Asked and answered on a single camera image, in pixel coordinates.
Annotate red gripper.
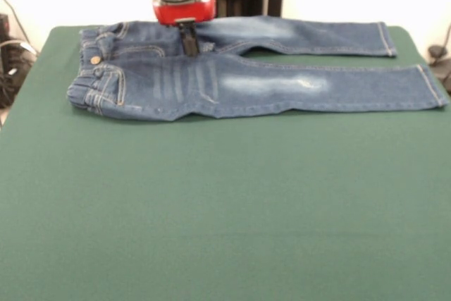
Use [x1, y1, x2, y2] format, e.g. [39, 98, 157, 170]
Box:
[152, 0, 217, 57]

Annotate blue denim jeans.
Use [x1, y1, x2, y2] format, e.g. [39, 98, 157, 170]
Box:
[66, 15, 450, 123]

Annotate dark green table cloth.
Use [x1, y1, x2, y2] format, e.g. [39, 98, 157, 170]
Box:
[0, 25, 451, 301]

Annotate black stand base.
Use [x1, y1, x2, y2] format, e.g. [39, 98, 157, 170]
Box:
[0, 13, 39, 109]
[427, 44, 451, 92]

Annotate thin grey cable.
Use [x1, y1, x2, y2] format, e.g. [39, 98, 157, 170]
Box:
[0, 0, 30, 44]

